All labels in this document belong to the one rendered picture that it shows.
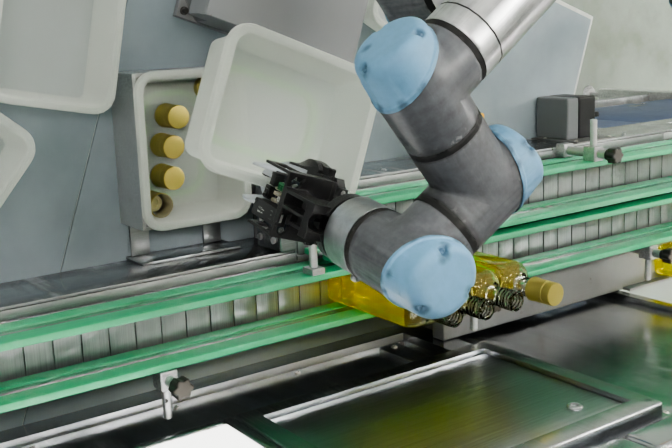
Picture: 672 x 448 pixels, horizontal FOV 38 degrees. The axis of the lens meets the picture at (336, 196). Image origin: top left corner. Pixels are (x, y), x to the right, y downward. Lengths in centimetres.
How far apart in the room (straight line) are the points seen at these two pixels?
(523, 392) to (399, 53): 72
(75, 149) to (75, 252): 15
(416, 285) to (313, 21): 71
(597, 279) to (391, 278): 112
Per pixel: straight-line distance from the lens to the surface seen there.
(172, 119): 141
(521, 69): 192
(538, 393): 142
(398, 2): 134
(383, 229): 90
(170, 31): 148
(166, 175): 142
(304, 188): 101
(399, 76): 82
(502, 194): 90
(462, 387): 143
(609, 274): 198
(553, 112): 192
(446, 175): 88
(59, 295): 132
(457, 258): 86
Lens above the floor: 208
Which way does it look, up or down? 53 degrees down
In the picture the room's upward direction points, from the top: 102 degrees clockwise
